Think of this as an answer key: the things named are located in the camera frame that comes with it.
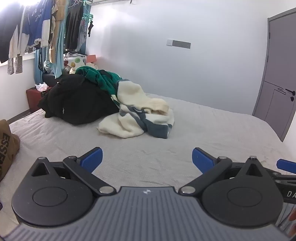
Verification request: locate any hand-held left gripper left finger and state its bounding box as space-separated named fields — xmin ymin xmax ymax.
xmin=30 ymin=147 xmax=117 ymax=197

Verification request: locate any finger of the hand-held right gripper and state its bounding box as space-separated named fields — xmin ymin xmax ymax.
xmin=268 ymin=159 xmax=296 ymax=183

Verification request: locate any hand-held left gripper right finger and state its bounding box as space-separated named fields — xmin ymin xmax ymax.
xmin=178 ymin=147 xmax=269 ymax=197

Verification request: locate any cream and blue fleece sweater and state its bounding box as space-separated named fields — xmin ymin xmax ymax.
xmin=97 ymin=79 xmax=175 ymax=139

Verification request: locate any row of hanging clothes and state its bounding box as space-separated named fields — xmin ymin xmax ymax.
xmin=0 ymin=0 xmax=94 ymax=75

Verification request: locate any grey bed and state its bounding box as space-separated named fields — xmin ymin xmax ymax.
xmin=0 ymin=93 xmax=296 ymax=233

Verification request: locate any black garment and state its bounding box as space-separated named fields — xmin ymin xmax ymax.
xmin=38 ymin=75 xmax=121 ymax=126

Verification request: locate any green garment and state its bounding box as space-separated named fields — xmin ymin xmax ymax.
xmin=76 ymin=66 xmax=123 ymax=109

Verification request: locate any brown printed garment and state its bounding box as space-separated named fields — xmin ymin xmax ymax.
xmin=0 ymin=119 xmax=21 ymax=182

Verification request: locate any red cabinet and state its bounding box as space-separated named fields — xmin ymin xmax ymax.
xmin=26 ymin=87 xmax=53 ymax=112

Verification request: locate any grey door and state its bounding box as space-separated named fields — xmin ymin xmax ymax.
xmin=252 ymin=10 xmax=296 ymax=142

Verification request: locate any polka dot cloth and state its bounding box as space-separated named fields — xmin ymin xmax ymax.
xmin=63 ymin=53 xmax=88 ymax=74

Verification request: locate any black door handle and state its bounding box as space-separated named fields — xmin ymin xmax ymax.
xmin=285 ymin=88 xmax=296 ymax=102

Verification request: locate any white and grey wall panel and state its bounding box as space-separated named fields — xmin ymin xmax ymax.
xmin=166 ymin=39 xmax=191 ymax=49

